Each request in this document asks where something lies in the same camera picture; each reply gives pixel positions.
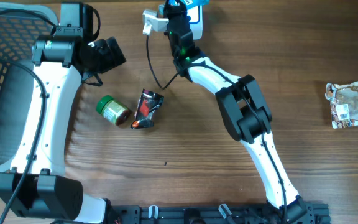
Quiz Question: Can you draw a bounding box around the green lid jar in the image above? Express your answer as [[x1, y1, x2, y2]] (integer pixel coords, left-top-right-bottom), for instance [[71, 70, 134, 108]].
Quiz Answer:
[[96, 95, 132, 126]]

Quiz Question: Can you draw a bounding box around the hex wrench set packet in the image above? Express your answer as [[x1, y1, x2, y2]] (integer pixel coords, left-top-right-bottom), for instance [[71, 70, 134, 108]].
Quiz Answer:
[[131, 89, 164, 129]]

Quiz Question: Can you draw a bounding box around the cookie snack pouch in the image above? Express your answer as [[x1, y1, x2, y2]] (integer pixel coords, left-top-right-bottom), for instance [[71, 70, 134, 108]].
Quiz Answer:
[[325, 81, 358, 129]]

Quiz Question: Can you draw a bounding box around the blue mouthwash bottle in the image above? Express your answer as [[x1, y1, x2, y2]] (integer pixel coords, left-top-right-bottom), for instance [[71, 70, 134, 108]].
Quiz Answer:
[[167, 0, 209, 9]]

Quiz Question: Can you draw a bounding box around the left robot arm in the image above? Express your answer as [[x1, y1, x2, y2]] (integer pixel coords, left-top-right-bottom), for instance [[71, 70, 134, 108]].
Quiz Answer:
[[0, 2, 126, 223]]

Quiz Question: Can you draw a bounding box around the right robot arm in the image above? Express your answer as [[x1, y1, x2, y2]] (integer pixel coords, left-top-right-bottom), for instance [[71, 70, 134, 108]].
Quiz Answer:
[[163, 1, 318, 223]]

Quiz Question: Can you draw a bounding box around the white barcode scanner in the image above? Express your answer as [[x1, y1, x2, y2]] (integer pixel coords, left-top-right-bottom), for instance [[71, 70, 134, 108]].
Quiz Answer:
[[187, 6, 203, 40]]

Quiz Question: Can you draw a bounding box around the grey plastic mesh basket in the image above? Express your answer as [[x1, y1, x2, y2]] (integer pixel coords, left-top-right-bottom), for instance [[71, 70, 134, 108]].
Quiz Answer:
[[0, 2, 58, 172]]

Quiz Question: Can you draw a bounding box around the left camera cable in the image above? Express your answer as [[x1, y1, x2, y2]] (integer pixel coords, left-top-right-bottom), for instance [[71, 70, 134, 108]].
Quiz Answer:
[[0, 8, 58, 224]]

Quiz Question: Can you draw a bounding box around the camera cable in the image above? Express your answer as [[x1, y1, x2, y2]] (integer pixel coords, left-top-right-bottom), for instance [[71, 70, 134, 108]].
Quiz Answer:
[[145, 34, 288, 224], [0, 8, 58, 224]]

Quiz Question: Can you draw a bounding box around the right camera cable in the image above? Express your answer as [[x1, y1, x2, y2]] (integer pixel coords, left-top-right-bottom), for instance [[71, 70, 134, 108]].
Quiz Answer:
[[145, 34, 288, 224]]

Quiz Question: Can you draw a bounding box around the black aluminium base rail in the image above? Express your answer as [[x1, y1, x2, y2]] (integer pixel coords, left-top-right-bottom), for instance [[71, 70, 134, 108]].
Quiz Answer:
[[104, 202, 331, 224]]

